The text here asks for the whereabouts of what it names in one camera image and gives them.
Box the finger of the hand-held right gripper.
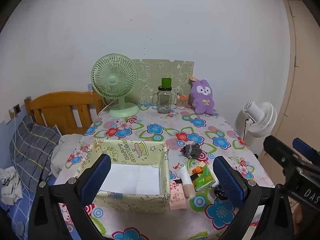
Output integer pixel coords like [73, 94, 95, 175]
[263, 135, 308, 173]
[293, 137, 320, 164]

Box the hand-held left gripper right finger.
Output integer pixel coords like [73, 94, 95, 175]
[212, 156, 294, 240]

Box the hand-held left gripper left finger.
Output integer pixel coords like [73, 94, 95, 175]
[28, 153, 112, 240]

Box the small glossy dark container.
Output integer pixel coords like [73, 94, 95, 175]
[214, 185, 227, 201]

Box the green cartoon tissue packet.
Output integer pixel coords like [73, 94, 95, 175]
[190, 162, 217, 193]

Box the yellow cartoon storage box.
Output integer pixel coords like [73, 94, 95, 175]
[75, 139, 172, 213]

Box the white sock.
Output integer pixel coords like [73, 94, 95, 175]
[179, 165, 192, 184]

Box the grey socks bundle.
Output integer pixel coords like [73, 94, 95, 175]
[179, 142, 203, 159]

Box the person's right hand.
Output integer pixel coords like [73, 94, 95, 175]
[293, 200, 304, 235]

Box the white standing fan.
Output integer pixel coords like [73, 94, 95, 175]
[235, 101, 277, 153]

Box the white bedding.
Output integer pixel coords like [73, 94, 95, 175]
[51, 134, 84, 177]

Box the beige door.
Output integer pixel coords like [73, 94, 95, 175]
[257, 0, 320, 180]

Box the grey plaid pillow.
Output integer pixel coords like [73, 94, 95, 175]
[9, 115, 62, 193]

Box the floral tablecloth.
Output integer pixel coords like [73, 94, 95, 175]
[54, 104, 275, 240]

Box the blue bed sheet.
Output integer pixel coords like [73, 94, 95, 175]
[0, 175, 35, 240]

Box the purple plush bunny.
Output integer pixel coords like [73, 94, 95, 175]
[189, 79, 216, 115]

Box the wooden bed headboard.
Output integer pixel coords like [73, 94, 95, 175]
[24, 91, 105, 135]

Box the crumpled white cloth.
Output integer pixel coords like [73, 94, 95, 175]
[0, 166, 23, 207]

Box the cotton swab container orange lid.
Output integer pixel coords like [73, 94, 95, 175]
[177, 94, 188, 110]

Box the green desk fan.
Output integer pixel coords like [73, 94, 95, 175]
[91, 54, 139, 118]

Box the glass jar mug green lid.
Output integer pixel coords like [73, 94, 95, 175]
[152, 78, 175, 114]

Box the green patterned board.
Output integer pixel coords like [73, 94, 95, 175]
[131, 59, 195, 105]

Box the white fan cable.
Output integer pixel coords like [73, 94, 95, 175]
[97, 100, 115, 117]

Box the wall socket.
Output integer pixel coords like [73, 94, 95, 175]
[9, 104, 22, 119]

